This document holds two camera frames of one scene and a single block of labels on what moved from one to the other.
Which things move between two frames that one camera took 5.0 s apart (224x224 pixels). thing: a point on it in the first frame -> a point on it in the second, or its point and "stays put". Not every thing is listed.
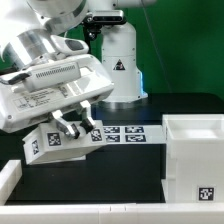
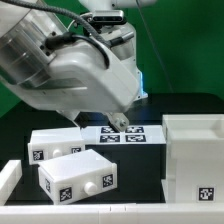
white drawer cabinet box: (194, 147) stays put
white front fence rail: (120, 213) stays put
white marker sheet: (134, 134) stays put
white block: (49, 144) -> (78, 176)
